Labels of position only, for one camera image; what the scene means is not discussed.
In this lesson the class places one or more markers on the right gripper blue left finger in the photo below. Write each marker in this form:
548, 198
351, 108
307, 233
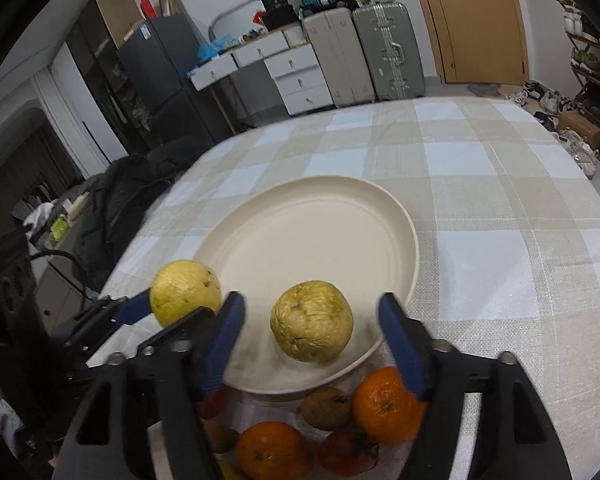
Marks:
226, 330

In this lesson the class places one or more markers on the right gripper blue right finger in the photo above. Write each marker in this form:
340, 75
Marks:
408, 342

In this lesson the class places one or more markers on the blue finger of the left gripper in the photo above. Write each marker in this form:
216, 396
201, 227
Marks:
133, 309

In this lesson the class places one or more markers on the large yellow-green guava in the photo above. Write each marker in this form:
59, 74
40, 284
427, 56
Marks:
181, 287

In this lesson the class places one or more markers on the orange mandarin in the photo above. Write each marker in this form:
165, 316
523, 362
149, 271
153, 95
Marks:
273, 450
385, 409

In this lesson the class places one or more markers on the wrinkled yellow guava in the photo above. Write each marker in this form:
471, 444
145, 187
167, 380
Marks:
312, 322

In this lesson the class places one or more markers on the round red tomato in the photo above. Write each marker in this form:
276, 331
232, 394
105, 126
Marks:
213, 405

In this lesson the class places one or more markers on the brown longan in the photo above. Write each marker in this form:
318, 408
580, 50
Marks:
222, 438
326, 409

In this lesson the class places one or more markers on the small red tomato with stem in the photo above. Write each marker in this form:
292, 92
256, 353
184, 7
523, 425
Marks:
348, 452

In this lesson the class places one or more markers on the black jacket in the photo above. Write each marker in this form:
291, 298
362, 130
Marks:
118, 201

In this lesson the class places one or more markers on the cream round plate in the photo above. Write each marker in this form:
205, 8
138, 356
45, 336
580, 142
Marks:
322, 232

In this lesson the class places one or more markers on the white drawer desk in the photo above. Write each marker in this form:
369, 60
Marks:
291, 62

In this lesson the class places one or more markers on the dark grey refrigerator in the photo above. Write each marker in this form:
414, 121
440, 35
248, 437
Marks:
157, 59

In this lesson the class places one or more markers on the blue plastic bag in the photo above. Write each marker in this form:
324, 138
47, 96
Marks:
213, 48

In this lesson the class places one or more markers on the silver aluminium suitcase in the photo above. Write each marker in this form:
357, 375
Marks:
391, 51

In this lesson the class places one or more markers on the beige suitcase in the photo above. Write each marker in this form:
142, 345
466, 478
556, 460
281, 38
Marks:
339, 52

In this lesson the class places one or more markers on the black box on desk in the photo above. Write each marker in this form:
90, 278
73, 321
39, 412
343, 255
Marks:
278, 14

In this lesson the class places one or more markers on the wooden door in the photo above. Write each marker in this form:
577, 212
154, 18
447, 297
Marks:
477, 41

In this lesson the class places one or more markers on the wooden shoe rack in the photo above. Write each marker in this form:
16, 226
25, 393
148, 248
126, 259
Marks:
578, 123

